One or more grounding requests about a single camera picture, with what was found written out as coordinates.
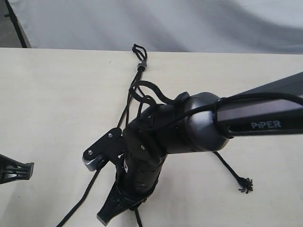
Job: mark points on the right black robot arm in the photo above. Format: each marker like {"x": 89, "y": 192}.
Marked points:
{"x": 197, "y": 123}

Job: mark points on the black backdrop frame pole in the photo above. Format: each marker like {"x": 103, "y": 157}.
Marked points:
{"x": 17, "y": 27}

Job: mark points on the grey fabric backdrop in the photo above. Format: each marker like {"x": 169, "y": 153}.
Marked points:
{"x": 236, "y": 26}

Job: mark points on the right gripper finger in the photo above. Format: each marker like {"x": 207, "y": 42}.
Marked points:
{"x": 117, "y": 202}

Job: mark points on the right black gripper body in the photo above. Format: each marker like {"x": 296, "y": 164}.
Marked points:
{"x": 136, "y": 179}

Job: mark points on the grey cable clamp bracket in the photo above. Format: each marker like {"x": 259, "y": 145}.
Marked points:
{"x": 142, "y": 66}

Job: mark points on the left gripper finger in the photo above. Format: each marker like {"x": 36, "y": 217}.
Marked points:
{"x": 12, "y": 170}

